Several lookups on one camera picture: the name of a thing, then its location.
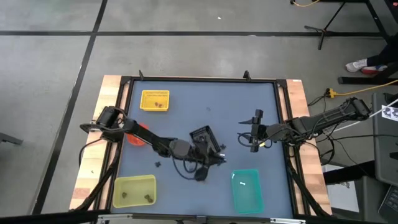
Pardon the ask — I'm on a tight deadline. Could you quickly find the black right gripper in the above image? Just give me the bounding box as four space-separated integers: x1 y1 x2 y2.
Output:
238 109 285 153

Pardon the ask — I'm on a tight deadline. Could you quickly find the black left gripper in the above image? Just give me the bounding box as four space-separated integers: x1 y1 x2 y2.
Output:
186 136 227 182

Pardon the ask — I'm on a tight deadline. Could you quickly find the black slotted plastic basket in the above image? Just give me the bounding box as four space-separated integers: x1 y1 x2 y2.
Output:
188 125 222 156

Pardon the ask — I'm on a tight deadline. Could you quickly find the teal plastic bin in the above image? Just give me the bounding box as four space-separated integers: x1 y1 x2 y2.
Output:
230 169 265 215

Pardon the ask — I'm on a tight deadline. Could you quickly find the wooden table side board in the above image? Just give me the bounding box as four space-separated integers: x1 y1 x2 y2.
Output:
281 79 333 215
68 74 131 211

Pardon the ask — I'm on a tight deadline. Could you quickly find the orange round plastic bowl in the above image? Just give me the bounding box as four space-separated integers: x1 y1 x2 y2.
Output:
126 123 149 147

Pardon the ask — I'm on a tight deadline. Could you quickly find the translucent yellow plastic bin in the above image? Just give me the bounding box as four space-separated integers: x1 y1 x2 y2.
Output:
112 174 157 210

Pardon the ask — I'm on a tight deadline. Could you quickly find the yellow slotted plastic basket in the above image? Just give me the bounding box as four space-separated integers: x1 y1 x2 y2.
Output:
139 90 170 112

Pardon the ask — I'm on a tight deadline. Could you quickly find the white paper sheet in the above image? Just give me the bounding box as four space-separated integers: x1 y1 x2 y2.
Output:
322 164 360 212

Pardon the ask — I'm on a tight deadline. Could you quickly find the black stand base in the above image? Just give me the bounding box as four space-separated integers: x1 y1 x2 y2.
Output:
338 62 398 85

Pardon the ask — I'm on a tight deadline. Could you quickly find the person's white shoe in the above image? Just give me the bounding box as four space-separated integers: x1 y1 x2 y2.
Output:
345 58 369 73

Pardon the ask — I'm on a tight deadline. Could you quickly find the black tripod stand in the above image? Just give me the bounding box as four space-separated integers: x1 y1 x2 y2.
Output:
303 0 398 55

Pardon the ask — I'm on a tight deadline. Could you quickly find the grey storage box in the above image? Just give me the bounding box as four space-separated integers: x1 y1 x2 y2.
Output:
354 175 385 215

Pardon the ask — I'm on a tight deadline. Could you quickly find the black side desk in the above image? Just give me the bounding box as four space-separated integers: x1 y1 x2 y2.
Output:
372 92 398 187

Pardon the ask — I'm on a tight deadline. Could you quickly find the person's red blue shoe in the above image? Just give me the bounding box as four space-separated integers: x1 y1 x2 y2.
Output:
359 64 389 77

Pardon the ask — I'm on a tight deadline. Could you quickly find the black white marker sheet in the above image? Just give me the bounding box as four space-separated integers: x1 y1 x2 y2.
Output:
381 105 398 122

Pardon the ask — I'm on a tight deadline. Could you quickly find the dark laptop keyboard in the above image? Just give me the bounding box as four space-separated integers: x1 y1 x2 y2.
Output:
378 185 398 223

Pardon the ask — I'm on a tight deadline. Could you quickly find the person's leg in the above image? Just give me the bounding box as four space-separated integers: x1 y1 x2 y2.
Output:
366 32 398 67

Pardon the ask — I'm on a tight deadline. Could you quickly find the grey floor object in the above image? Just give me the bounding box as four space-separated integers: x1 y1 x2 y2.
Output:
0 132 24 146

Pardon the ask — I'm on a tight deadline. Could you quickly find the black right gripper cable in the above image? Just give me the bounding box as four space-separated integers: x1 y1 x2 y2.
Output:
237 132 261 147

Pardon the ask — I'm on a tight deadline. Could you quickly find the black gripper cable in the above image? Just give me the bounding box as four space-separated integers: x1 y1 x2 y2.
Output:
237 132 261 147
172 155 200 181

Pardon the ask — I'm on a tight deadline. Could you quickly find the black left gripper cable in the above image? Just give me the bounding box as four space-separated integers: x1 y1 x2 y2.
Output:
172 155 200 181

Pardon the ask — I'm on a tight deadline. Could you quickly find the black table frame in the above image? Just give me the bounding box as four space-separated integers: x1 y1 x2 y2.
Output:
73 70 332 218

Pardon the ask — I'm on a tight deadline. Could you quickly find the black floor cable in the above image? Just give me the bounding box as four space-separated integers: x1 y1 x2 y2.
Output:
325 133 398 141

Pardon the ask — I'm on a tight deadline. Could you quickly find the yellow extension cable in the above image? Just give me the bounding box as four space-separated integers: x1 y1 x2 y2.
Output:
335 79 398 96

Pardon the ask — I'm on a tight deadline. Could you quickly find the white cable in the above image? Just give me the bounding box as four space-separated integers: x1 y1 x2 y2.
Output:
325 98 398 135

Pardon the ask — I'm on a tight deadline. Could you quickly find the yellow floor cable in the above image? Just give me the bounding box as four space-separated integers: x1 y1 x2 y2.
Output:
290 0 321 7

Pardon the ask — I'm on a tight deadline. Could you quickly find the black overhead frame bar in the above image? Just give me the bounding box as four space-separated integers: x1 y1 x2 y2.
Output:
0 210 398 224

